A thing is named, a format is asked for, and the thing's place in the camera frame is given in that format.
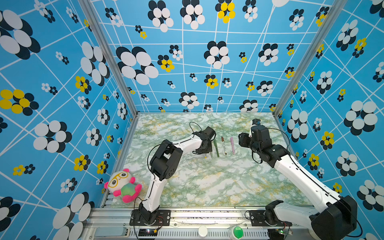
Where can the plush toy with glasses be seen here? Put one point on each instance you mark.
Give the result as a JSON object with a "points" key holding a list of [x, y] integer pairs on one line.
{"points": [[123, 184]]}

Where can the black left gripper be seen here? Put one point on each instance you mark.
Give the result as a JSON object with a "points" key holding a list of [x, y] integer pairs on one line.
{"points": [[209, 148]]}

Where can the white grey pen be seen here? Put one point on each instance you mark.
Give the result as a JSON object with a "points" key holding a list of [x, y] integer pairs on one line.
{"points": [[224, 146]]}

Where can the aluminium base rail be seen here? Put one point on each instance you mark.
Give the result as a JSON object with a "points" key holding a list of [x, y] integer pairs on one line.
{"points": [[183, 224]]}

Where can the pink pen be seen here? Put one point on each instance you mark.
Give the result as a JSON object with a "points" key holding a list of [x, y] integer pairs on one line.
{"points": [[232, 145]]}

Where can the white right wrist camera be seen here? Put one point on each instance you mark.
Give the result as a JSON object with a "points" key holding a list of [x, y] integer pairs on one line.
{"points": [[256, 122]]}

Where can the white round button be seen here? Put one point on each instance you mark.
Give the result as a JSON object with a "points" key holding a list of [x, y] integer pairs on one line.
{"points": [[202, 232]]}

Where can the aluminium corner post right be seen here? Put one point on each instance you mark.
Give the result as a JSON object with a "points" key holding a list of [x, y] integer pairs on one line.
{"points": [[323, 31]]}

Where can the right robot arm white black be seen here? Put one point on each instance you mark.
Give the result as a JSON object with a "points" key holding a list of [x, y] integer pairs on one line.
{"points": [[332, 217]]}

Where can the dark green pen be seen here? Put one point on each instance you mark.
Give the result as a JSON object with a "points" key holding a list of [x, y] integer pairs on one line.
{"points": [[216, 148]]}

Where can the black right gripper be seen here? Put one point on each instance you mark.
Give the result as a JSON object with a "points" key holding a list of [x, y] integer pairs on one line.
{"points": [[243, 139]]}

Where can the aluminium corner post left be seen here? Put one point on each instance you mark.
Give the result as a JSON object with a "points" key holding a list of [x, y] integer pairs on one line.
{"points": [[102, 41]]}

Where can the green push button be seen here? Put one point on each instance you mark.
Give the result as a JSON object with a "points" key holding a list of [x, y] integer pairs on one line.
{"points": [[236, 233]]}

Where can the aluminium corner post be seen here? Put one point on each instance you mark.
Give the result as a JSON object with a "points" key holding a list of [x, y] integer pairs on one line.
{"points": [[102, 41], [323, 31]]}

